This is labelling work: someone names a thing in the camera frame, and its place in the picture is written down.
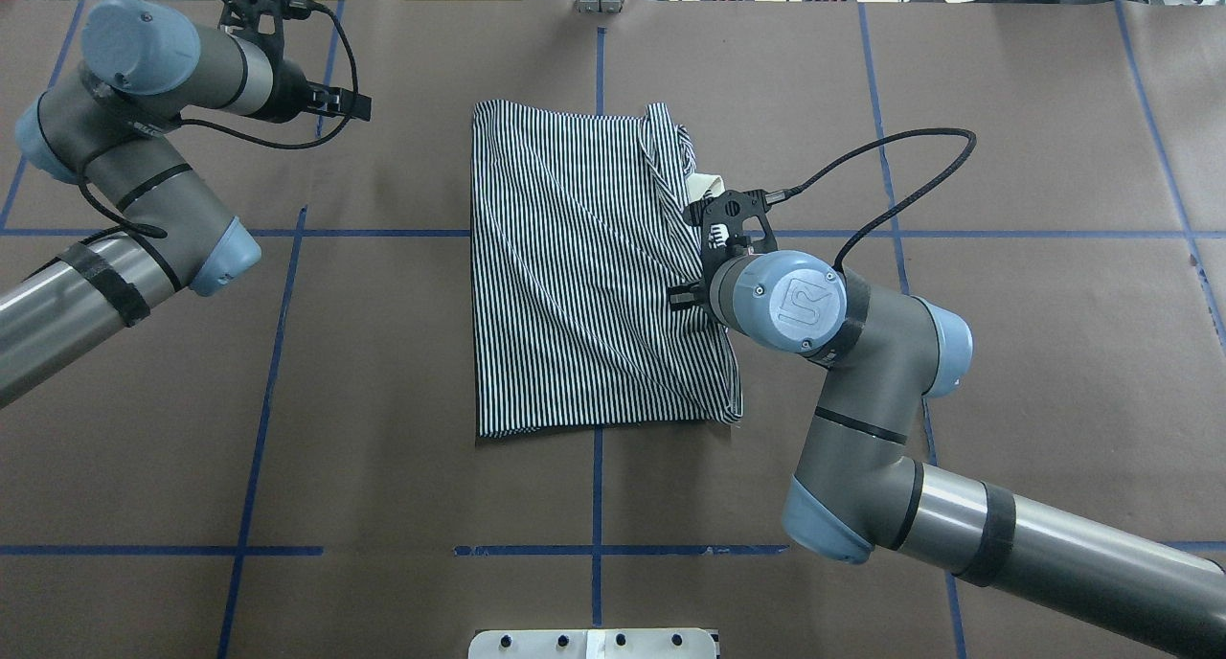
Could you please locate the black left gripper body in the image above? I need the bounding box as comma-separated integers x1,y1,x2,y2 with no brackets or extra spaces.
217,0,311,124

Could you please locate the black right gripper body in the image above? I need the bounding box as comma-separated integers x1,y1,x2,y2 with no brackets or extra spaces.
687,189,779,289

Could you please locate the striped polo shirt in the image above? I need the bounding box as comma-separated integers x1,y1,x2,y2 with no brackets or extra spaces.
471,100,743,439

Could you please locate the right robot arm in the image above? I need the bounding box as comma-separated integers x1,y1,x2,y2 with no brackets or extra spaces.
669,191,1224,658

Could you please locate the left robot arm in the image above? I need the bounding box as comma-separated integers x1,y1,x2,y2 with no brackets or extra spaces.
1,0,371,405

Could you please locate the brown paper table cover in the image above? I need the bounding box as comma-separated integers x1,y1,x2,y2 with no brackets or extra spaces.
2,0,1224,658

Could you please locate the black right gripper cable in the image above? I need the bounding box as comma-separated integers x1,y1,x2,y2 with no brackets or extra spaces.
764,127,978,277

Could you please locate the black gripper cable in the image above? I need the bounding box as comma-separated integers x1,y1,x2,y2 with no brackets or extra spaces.
77,0,360,240
764,127,978,277

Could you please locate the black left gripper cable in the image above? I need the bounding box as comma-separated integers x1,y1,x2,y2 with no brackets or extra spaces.
77,0,360,240

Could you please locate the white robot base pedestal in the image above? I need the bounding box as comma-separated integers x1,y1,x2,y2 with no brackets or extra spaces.
467,627,722,658

